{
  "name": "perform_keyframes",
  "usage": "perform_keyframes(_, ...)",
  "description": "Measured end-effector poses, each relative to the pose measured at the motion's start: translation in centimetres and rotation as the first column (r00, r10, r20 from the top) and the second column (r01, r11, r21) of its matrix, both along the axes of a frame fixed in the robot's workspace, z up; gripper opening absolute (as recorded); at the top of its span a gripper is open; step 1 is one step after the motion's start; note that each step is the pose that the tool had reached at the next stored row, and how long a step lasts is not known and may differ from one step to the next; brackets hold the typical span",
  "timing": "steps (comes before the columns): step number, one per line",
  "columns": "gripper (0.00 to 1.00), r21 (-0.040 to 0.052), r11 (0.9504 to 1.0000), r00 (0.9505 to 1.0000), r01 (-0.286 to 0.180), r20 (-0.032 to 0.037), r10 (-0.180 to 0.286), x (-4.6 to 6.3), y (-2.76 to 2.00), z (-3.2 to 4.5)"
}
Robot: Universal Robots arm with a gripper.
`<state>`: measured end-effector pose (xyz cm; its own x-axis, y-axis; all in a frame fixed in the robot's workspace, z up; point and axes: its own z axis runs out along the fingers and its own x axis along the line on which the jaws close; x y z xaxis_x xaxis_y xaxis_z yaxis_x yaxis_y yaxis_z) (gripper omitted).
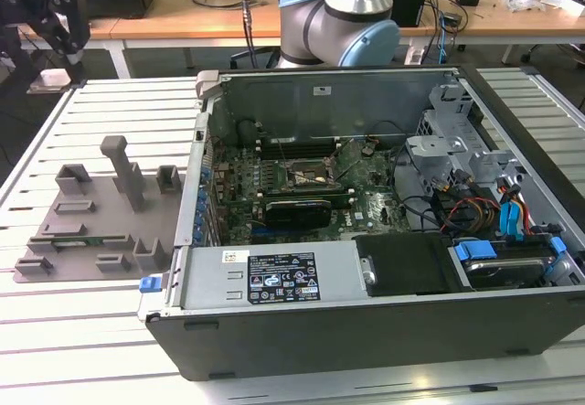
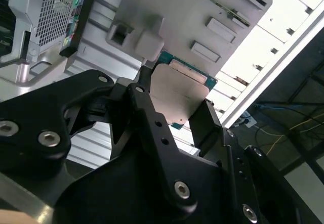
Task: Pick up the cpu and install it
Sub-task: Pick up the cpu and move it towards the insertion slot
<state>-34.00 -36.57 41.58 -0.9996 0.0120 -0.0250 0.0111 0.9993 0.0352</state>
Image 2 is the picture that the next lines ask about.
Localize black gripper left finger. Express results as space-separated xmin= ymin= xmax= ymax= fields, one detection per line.
xmin=0 ymin=66 xmax=199 ymax=212

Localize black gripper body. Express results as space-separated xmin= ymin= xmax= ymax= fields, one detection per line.
xmin=55 ymin=145 xmax=239 ymax=224

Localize silver-topped CPU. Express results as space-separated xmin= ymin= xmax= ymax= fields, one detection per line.
xmin=149 ymin=51 xmax=218 ymax=128

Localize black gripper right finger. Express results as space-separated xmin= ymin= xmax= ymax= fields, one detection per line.
xmin=188 ymin=99 xmax=305 ymax=224

